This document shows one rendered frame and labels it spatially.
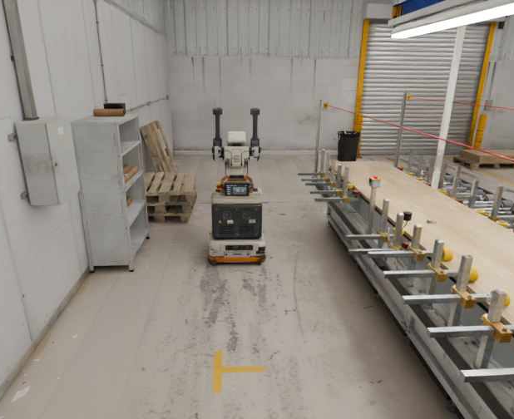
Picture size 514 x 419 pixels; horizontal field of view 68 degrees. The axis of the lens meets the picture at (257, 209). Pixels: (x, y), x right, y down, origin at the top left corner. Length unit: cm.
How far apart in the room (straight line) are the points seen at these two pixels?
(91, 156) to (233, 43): 670
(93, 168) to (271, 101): 680
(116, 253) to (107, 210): 47
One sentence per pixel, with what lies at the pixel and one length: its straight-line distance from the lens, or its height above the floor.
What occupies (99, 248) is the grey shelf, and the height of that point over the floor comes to 28.
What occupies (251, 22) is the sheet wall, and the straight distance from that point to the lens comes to 1011.
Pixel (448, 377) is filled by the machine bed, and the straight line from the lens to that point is 293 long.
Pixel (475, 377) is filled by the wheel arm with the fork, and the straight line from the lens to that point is 169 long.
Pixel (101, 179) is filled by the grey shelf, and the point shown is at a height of 101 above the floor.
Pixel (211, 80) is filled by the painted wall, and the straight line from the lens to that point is 1003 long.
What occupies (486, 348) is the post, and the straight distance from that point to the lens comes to 208.
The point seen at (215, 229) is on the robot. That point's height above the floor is 41.
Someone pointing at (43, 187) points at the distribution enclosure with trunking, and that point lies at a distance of 316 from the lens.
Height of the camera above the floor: 197
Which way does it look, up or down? 19 degrees down
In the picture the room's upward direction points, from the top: 1 degrees clockwise
